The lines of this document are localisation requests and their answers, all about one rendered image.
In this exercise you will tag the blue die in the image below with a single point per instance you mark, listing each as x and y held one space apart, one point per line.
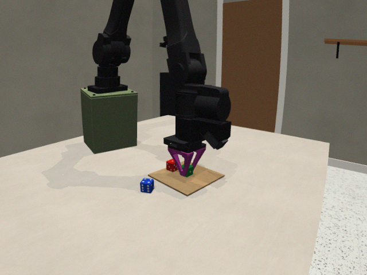
147 185

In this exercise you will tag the red die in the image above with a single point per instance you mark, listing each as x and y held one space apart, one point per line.
171 165

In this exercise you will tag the tan flat mat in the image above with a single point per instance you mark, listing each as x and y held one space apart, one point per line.
201 178

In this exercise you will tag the green die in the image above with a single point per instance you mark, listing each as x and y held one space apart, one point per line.
190 170

